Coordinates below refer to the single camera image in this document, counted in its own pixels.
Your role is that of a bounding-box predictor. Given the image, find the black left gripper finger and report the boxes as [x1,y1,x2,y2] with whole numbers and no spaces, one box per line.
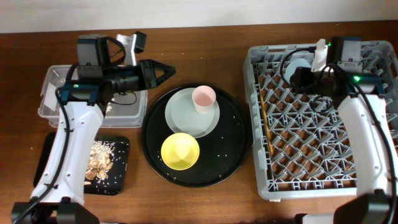
[151,60,175,72]
[155,70,175,87]

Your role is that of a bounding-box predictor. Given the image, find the pink cup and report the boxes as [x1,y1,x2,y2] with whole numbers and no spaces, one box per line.
[192,85,216,114]

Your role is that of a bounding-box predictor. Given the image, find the light grey plate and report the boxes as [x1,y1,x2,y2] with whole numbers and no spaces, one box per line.
[165,88,220,138]

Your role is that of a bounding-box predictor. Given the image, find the light blue cup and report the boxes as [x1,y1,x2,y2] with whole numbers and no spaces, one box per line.
[284,58,312,84]

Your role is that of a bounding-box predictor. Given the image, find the food scraps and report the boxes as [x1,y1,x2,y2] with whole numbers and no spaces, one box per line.
[84,141,115,185]

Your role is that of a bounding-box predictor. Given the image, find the yellow bowl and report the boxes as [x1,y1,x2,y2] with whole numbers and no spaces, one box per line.
[160,133,200,170]

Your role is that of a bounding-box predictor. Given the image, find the white napkin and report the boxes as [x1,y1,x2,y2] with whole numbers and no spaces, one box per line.
[105,105,112,114]

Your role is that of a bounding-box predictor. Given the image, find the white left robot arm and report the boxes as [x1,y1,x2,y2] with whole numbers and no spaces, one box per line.
[11,32,176,223]

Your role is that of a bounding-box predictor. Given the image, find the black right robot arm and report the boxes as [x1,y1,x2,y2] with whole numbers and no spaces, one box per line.
[279,37,397,223]

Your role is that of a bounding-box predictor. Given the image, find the clear plastic waste bin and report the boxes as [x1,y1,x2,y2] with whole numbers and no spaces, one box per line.
[37,65,147,128]

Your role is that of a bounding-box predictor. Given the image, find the grey dishwasher rack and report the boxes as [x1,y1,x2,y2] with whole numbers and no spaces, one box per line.
[243,40,397,200]

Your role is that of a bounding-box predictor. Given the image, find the black rectangular waste tray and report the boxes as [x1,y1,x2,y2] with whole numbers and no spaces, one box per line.
[33,132,130,196]

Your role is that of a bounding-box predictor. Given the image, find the wooden chopstick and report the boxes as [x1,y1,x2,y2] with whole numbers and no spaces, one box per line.
[258,86,274,155]

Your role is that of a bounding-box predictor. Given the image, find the round black serving tray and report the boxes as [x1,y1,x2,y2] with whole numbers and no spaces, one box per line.
[141,83,252,187]

